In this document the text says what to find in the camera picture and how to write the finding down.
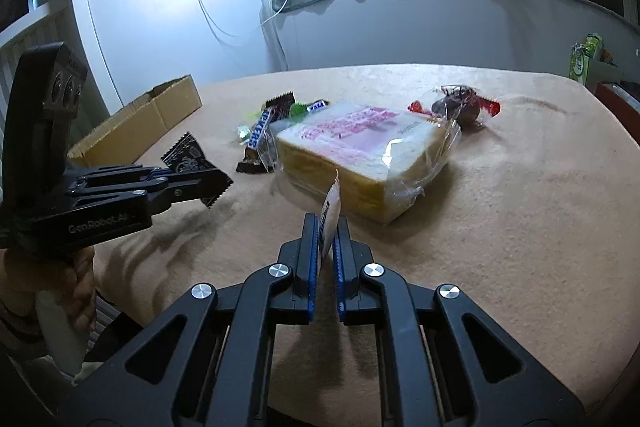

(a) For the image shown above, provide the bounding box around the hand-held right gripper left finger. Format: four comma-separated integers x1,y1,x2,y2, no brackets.
52,213,326,427

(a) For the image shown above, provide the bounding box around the green carton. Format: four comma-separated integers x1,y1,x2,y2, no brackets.
569,33,605,82

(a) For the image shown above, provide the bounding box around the clear red-ended snack packet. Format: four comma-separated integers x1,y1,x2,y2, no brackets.
407,84,502,130

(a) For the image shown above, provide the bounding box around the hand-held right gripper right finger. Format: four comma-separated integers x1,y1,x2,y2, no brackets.
332,216,586,427

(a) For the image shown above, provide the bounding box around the sliced bread loaf bag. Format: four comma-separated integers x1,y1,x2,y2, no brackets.
274,102,461,226

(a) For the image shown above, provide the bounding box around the dark brown chocolate bar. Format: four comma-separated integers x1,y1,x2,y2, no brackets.
236,91,297,176

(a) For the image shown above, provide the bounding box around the white wardrobe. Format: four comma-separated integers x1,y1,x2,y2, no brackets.
67,0,291,118

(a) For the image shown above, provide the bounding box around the small white snack packet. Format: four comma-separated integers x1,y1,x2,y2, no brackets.
317,169,342,265

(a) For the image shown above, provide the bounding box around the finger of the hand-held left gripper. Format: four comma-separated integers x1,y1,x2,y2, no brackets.
67,163,172,196
134,173,219,229

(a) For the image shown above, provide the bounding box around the black patterned snack packet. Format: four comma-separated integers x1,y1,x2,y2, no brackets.
161,131,235,210

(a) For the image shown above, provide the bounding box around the white slatted rail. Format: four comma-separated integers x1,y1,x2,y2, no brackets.
0,7,68,82

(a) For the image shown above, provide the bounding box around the brown cardboard box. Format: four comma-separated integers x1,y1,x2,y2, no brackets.
66,75,203,168

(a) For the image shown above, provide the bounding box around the person's left hand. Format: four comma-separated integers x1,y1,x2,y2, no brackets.
0,246,99,339

